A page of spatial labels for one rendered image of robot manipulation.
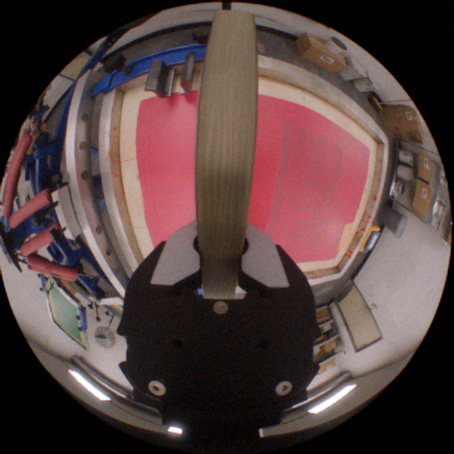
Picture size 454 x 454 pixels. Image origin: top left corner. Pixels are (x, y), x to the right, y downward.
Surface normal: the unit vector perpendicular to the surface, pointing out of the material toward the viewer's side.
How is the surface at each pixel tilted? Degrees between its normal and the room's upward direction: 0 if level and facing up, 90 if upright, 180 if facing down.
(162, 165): 0
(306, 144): 0
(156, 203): 0
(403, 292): 90
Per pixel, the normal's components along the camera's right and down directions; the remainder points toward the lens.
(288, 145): 0.01, 0.51
